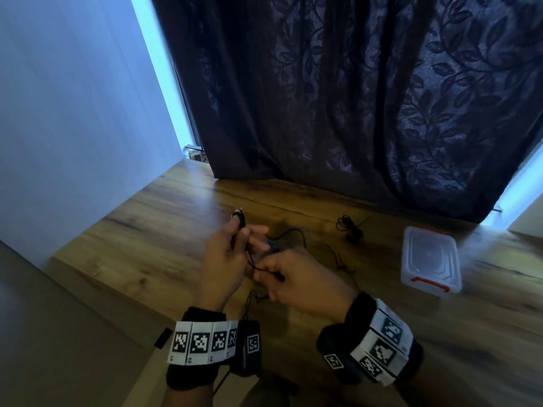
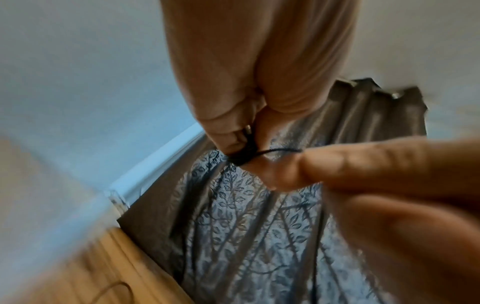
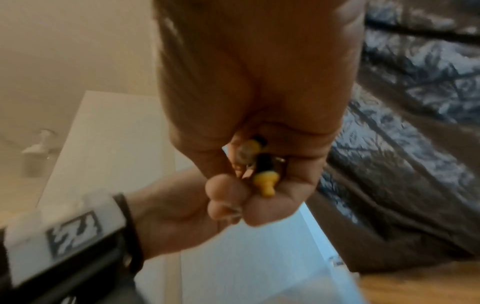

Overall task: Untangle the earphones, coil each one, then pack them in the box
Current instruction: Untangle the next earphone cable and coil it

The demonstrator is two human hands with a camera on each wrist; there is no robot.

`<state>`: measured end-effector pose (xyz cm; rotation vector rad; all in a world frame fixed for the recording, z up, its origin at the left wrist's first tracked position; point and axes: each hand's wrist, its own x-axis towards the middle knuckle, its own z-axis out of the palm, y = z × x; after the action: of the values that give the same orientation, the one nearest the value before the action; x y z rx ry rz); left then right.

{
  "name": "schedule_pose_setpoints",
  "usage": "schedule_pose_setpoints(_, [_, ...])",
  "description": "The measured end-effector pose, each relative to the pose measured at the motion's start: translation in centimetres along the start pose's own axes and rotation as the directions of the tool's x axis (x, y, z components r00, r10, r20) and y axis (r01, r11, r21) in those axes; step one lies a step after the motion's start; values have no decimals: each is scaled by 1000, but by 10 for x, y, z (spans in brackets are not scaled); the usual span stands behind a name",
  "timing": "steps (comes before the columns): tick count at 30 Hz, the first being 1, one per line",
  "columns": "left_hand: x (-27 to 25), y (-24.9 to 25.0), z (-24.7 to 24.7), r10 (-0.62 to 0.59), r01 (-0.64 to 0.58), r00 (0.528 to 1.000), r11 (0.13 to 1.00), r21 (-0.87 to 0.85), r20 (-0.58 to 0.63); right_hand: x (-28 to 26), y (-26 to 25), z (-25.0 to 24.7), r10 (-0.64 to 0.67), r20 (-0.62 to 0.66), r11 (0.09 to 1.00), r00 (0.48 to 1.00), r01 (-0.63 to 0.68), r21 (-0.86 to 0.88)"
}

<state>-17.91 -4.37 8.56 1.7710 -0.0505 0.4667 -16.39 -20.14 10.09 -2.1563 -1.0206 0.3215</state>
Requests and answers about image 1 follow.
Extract left wristband with marker tags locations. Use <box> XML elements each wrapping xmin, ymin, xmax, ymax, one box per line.
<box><xmin>165</xmin><ymin>307</ymin><xmax>241</xmax><ymax>392</ymax></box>

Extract person's left hand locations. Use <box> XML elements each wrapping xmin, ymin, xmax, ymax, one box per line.
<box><xmin>198</xmin><ymin>209</ymin><xmax>270</xmax><ymax>313</ymax></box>

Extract white window frame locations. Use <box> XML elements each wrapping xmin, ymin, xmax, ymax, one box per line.
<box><xmin>129</xmin><ymin>0</ymin><xmax>209</xmax><ymax>162</ymax></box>

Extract person's right hand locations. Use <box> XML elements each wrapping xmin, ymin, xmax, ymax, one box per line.
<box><xmin>252</xmin><ymin>248</ymin><xmax>360</xmax><ymax>323</ymax></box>

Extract black earphones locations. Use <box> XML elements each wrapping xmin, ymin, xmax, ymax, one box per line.
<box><xmin>335</xmin><ymin>214</ymin><xmax>370</xmax><ymax>245</ymax></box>

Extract dark leaf-patterned curtain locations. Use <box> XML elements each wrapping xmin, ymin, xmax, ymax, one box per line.
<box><xmin>150</xmin><ymin>0</ymin><xmax>543</xmax><ymax>225</ymax></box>

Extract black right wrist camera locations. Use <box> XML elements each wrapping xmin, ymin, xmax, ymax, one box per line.
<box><xmin>316</xmin><ymin>324</ymin><xmax>367</xmax><ymax>386</ymax></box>

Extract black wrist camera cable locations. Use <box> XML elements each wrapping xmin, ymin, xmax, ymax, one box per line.
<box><xmin>212</xmin><ymin>367</ymin><xmax>233</xmax><ymax>397</ymax></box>

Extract right wristband with marker tags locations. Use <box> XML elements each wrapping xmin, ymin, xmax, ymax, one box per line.
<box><xmin>344</xmin><ymin>292</ymin><xmax>425</xmax><ymax>387</ymax></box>

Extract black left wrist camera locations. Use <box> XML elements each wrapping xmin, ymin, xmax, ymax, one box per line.
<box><xmin>231</xmin><ymin>319</ymin><xmax>263</xmax><ymax>378</ymax></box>

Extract person's right forearm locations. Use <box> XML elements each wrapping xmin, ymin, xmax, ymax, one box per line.
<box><xmin>394</xmin><ymin>368</ymin><xmax>472</xmax><ymax>407</ymax></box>

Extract person's left forearm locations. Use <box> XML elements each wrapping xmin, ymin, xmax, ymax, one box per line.
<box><xmin>161</xmin><ymin>385</ymin><xmax>215</xmax><ymax>407</ymax></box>

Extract clear plastic box red handle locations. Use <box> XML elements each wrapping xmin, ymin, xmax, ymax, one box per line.
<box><xmin>400</xmin><ymin>226</ymin><xmax>463</xmax><ymax>298</ymax></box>

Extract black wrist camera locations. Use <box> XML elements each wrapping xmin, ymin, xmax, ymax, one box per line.
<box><xmin>231</xmin><ymin>319</ymin><xmax>263</xmax><ymax>378</ymax></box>
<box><xmin>316</xmin><ymin>324</ymin><xmax>367</xmax><ymax>386</ymax></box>

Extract wristband with marker tags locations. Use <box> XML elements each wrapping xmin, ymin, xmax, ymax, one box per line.
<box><xmin>344</xmin><ymin>292</ymin><xmax>425</xmax><ymax>387</ymax></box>
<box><xmin>165</xmin><ymin>307</ymin><xmax>241</xmax><ymax>392</ymax></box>

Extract black cable with yellow plug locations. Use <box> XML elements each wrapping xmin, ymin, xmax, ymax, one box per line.
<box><xmin>231</xmin><ymin>209</ymin><xmax>311</xmax><ymax>323</ymax></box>

